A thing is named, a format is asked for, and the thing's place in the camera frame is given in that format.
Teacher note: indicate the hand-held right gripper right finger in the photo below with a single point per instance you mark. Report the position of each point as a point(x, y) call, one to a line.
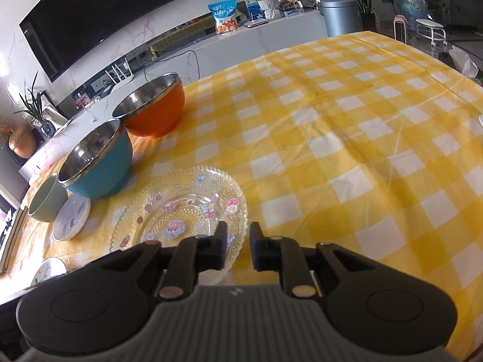
point(256, 243)

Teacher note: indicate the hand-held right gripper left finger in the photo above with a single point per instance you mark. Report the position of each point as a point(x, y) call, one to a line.
point(221, 238)

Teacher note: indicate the clear glass plate with stickers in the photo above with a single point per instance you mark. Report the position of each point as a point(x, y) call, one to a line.
point(181, 201)

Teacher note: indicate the black bowl with green inside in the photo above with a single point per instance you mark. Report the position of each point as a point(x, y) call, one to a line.
point(109, 175)

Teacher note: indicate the orange steel bowl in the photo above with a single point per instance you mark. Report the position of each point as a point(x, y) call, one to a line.
point(158, 118)

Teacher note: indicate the white printed plate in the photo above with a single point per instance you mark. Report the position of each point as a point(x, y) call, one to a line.
point(71, 219)
point(49, 269)

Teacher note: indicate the pale green ceramic bowl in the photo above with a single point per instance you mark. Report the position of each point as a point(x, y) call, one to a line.
point(45, 208)

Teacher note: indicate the yellow checked tablecloth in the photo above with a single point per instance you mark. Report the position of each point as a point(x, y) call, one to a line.
point(339, 128)

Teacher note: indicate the white router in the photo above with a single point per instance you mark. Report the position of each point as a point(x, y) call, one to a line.
point(122, 71)

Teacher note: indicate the plant in glass vase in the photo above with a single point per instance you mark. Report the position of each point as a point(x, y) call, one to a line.
point(46, 128)

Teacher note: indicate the copper round vase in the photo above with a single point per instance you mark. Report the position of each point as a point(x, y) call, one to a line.
point(22, 143)

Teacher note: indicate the blue snack bag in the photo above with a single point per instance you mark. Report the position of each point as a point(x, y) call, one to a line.
point(224, 17)

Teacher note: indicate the white woven basket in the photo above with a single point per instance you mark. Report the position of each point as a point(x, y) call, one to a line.
point(271, 9)

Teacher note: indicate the grey trash can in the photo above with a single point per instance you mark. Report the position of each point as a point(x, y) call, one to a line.
point(339, 17)

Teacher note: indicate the black television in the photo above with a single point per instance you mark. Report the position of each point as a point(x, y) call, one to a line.
point(94, 11)

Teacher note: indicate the white plastic bag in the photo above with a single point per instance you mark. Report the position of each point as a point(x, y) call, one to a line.
point(466, 64)

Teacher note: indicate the white round stool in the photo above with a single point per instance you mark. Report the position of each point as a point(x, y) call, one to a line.
point(430, 26)

